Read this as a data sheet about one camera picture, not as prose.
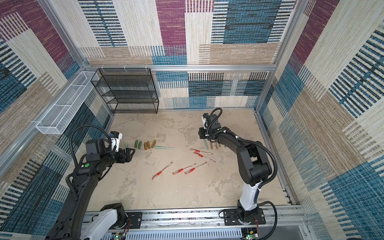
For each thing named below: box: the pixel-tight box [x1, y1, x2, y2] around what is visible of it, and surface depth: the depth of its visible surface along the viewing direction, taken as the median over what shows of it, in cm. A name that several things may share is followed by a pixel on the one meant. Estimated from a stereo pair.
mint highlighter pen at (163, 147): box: [153, 145, 175, 150], surface depth 101 cm
